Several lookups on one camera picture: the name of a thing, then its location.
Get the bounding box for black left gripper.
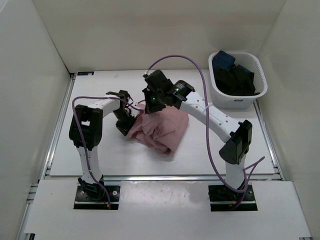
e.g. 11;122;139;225
113;109;138;138

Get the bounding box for white plastic laundry basket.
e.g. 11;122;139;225
208;50;268;109

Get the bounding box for small blue label sticker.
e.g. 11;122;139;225
77;71;95;76

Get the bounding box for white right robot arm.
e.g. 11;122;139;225
143;70;253;200

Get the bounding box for blue folded cloth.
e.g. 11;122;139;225
212;50;251;73

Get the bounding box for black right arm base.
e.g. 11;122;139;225
208;184;258;212

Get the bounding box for black clothes in basket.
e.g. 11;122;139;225
213;67;260;96

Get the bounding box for pink trousers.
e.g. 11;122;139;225
125;106;189;155

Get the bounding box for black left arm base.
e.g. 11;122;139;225
73;177;121;211

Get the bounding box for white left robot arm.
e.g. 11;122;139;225
69;90;136;200

